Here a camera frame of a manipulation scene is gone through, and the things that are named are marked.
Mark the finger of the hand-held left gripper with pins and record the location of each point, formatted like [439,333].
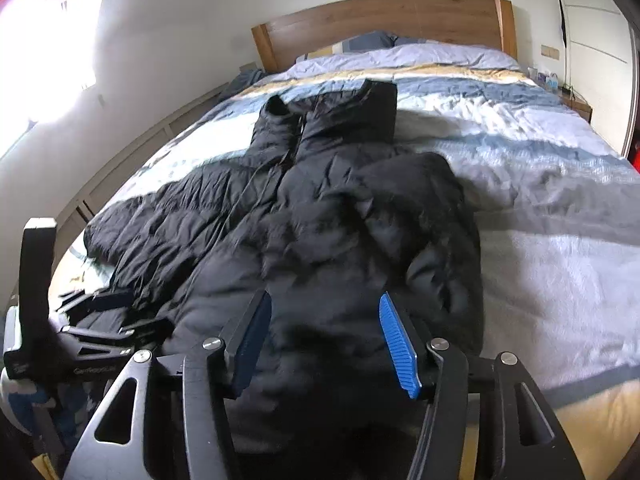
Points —
[97,303]
[107,335]

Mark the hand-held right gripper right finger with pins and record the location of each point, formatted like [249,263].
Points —
[400,347]

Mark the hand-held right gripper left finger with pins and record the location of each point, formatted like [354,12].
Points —
[252,347]

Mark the black puffer jacket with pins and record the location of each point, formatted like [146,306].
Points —
[320,220]

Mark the striped blue grey duvet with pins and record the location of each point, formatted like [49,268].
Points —
[525,240]

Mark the bright window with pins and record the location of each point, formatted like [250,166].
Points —
[40,60]

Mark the grey cloth pile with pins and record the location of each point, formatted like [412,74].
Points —
[245,80]

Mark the wooden nightstand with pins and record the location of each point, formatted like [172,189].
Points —
[580,107]

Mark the red thing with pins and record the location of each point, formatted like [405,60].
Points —
[636,157]

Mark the blue grey pillow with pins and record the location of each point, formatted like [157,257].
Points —
[375,40]

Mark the wooden bed headboard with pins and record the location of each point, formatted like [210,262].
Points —
[400,15]

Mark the white wardrobe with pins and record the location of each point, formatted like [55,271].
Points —
[595,25]

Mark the beige wall socket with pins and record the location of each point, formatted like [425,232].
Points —
[550,51]

